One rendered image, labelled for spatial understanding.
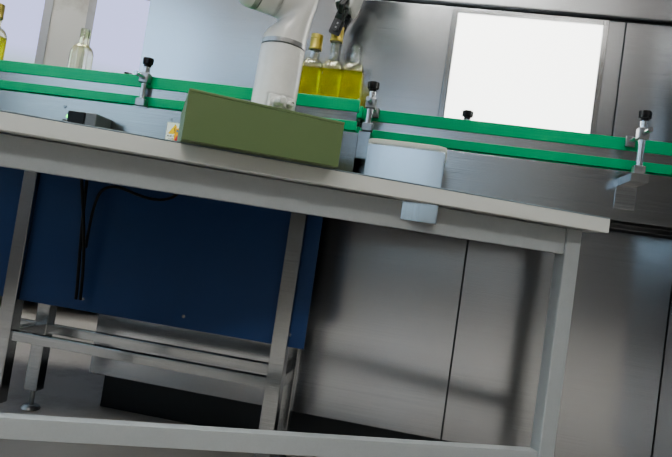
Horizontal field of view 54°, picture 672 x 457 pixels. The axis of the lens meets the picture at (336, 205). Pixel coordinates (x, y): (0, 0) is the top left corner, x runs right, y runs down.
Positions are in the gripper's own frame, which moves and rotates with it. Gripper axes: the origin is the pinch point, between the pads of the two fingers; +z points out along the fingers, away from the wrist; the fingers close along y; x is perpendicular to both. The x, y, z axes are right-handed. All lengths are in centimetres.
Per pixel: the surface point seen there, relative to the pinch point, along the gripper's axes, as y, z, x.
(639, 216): 5, 16, 90
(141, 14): -237, -20, -197
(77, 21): -222, 3, -228
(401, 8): -13.3, -16.0, 11.0
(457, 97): -13.6, 1.8, 36.3
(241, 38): -16.1, 9.2, -31.2
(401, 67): -13.2, -0.1, 18.1
